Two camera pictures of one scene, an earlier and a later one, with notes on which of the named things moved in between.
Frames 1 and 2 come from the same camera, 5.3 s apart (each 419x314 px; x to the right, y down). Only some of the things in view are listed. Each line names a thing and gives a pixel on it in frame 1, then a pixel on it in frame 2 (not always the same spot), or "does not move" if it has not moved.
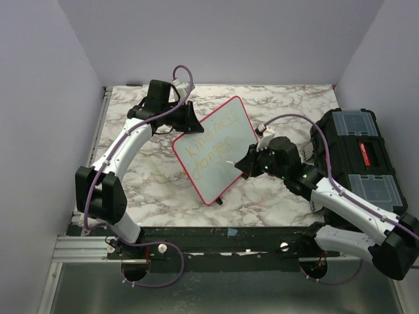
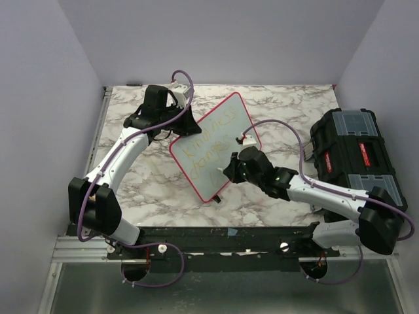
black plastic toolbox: (361, 160) does not move
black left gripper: (190, 123) does not move
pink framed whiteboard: (228, 133) does not move
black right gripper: (248, 164) -> (232, 170)
